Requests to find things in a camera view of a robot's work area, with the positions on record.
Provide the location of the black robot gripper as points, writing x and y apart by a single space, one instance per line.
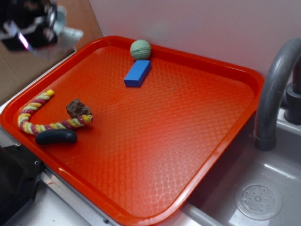
27 24

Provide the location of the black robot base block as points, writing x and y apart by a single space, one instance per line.
20 173

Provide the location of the black faucet knob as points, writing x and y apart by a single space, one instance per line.
293 97

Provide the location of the green textured ball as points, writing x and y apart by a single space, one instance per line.
140 50

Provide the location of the red plastic tray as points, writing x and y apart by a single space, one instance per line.
147 148

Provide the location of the blue rectangular block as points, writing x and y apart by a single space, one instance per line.
137 73

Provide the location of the round sink drain strainer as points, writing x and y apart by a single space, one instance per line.
258 200

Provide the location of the dark teal oblong object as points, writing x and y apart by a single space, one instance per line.
56 136

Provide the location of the wooden board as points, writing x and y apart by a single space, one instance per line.
81 16

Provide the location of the grey curved faucet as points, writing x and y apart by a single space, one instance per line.
279 76

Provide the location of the brown rock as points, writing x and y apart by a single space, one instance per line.
77 108

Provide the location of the light blue cloth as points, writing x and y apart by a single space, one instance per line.
67 37

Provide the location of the grey sink basin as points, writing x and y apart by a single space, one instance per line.
213 201

